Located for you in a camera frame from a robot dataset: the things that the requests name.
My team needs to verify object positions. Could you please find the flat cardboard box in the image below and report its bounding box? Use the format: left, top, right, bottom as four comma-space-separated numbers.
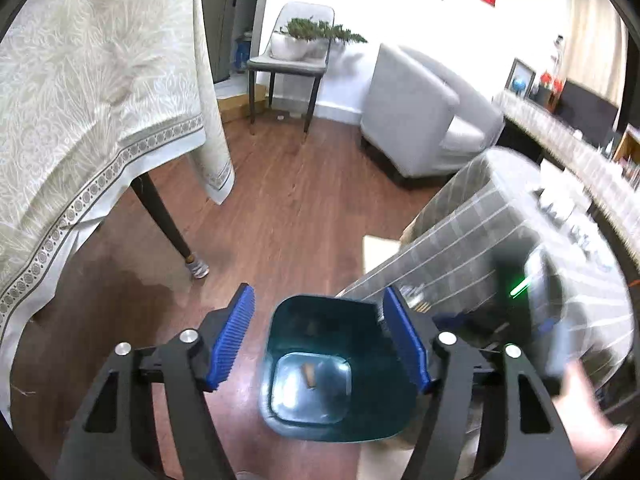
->
215, 84, 268, 125

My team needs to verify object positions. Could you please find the beige curtain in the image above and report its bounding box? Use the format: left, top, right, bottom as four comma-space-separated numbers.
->
564, 0, 628, 107

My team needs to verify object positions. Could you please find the grey dining chair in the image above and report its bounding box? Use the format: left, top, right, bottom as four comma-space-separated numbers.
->
246, 3, 335, 134

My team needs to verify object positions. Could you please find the framed picture with globe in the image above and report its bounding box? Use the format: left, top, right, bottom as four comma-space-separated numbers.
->
504, 58, 536, 99

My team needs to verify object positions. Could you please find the grey checked tablecloth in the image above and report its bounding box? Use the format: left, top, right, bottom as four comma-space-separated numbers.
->
341, 148, 634, 388

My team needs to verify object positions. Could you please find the beige patterned tablecloth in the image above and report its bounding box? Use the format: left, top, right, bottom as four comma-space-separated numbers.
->
1, 0, 234, 415

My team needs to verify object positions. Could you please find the person's right hand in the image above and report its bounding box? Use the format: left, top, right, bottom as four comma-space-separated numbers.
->
553, 360, 624, 477

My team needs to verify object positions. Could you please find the black table leg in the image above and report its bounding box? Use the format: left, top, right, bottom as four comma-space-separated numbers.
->
130, 172, 209, 280

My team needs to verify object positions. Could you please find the long cloth-covered sideboard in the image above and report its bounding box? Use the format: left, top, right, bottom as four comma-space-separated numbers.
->
492, 90, 640, 260

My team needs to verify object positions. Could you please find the potted green plant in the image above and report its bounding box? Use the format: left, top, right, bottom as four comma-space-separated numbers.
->
268, 18, 367, 61

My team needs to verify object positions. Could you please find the grey door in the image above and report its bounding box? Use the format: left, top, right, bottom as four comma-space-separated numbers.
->
202, 0, 257, 82

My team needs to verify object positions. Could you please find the grey armchair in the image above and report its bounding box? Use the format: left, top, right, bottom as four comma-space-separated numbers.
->
360, 44, 504, 180

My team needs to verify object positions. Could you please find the dark teal trash bin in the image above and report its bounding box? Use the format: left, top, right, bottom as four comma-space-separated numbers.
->
259, 295, 416, 443

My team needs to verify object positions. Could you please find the black monitor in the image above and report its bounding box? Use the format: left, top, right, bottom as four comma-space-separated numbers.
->
554, 80, 618, 148

